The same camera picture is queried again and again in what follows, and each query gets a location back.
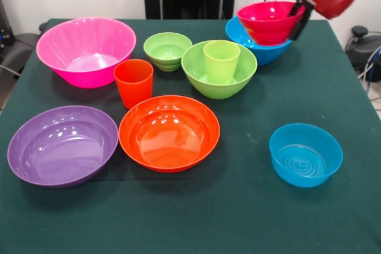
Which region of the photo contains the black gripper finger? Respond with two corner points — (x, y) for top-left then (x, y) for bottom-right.
(290, 6), (313, 42)
(287, 0), (305, 17)

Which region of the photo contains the small crimson bowl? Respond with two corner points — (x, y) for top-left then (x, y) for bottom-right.
(237, 1), (307, 46)

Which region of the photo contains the large blue bowl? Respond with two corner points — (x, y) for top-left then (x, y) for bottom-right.
(225, 15), (292, 67)

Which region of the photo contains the light green cup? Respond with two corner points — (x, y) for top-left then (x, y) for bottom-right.
(204, 40), (241, 84)

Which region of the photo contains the small blue bowl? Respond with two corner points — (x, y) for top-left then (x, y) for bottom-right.
(269, 123), (343, 189)

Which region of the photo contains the black computer tower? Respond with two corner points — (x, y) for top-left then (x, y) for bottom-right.
(0, 0), (15, 58)

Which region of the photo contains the medium green bowl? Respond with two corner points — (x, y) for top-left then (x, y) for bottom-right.
(181, 39), (258, 100)

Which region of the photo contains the small green bowl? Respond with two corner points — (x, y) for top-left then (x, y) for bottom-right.
(143, 32), (193, 72)

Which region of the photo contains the wide orange bowl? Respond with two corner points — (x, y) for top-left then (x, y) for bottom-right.
(118, 95), (221, 174)

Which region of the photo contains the orange cup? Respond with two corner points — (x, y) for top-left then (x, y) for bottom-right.
(113, 58), (154, 111)

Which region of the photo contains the large pink bowl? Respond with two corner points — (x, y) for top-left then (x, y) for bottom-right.
(36, 17), (137, 89)

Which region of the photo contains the dark green tablecloth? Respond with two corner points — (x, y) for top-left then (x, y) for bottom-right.
(0, 18), (381, 254)

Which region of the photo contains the wide purple bowl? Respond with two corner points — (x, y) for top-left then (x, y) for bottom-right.
(7, 105), (119, 189)

